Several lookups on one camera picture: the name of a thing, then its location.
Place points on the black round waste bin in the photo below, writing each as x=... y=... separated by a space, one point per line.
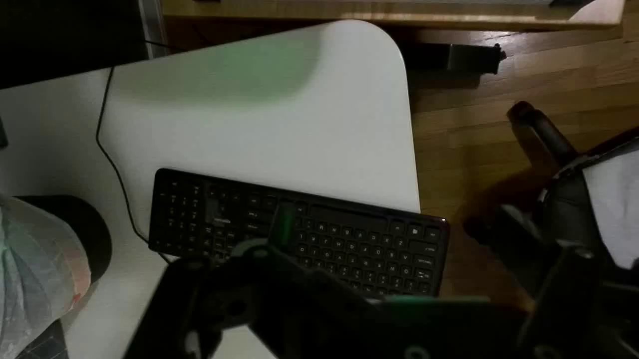
x=92 y=240

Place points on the wooden shelf board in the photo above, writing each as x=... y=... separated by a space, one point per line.
x=400 y=13

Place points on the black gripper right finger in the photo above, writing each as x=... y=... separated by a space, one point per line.
x=400 y=330

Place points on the black computer keyboard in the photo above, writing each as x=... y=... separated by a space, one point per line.
x=372 y=246

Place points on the black metal bracket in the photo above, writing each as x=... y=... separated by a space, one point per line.
x=431 y=57

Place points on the black office chair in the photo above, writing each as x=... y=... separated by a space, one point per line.
x=565 y=206

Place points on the bin with white bag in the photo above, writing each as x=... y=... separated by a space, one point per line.
x=32 y=266

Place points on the white crumpled cloth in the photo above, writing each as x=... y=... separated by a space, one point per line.
x=619 y=200

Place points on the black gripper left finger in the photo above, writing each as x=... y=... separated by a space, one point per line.
x=200 y=300

